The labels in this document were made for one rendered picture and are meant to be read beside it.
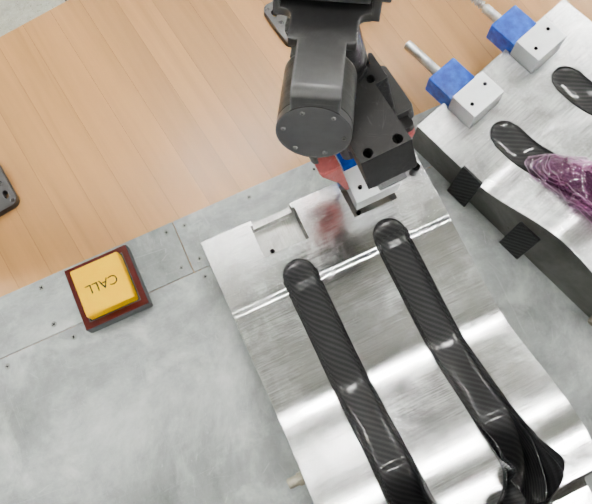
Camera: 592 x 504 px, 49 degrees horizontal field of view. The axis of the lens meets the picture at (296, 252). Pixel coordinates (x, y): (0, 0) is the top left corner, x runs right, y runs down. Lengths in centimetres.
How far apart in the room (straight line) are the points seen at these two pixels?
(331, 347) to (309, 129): 29
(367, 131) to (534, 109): 37
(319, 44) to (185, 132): 42
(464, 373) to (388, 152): 28
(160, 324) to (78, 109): 31
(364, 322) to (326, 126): 28
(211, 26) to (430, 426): 59
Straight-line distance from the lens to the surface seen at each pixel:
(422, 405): 68
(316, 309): 70
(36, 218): 88
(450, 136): 81
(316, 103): 46
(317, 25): 50
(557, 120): 85
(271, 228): 74
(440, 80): 82
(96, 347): 82
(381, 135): 51
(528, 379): 69
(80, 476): 82
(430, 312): 71
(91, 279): 79
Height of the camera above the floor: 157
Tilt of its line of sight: 75 degrees down
